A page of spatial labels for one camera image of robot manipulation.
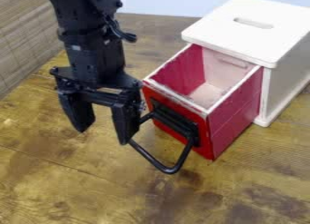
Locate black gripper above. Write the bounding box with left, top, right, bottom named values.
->
left=49, top=67, right=143, bottom=145

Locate black metal drawer handle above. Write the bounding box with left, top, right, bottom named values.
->
left=128, top=98, right=200, bottom=174

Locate red wooden drawer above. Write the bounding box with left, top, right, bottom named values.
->
left=143, top=44, right=264, bottom=161

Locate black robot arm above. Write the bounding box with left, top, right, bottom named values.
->
left=49, top=0, right=141, bottom=145

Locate white wooden drawer box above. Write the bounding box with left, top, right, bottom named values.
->
left=181, top=0, right=310, bottom=127

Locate bamboo blind panel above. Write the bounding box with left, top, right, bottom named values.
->
left=0, top=0, right=62, bottom=99

